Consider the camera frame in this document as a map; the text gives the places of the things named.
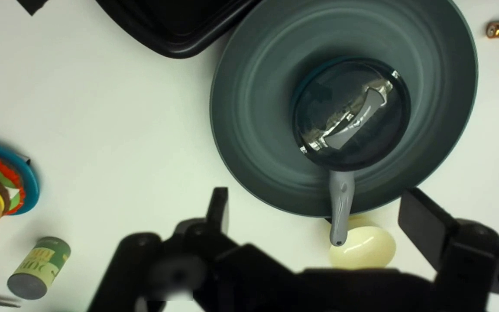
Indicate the black grill tray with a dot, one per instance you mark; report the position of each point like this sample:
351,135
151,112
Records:
177,27

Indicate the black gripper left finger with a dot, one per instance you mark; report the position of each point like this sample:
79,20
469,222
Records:
198,258

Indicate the small blue pan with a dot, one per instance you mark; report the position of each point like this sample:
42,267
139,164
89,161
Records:
351,114

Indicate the small green tin can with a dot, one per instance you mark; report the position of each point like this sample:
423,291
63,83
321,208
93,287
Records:
39,268

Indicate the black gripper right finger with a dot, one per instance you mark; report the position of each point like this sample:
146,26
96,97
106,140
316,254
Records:
465,253

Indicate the dark teal round plate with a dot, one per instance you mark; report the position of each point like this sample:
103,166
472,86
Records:
427,41

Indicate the cream yellow bowl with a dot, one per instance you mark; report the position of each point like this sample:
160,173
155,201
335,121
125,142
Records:
370,244

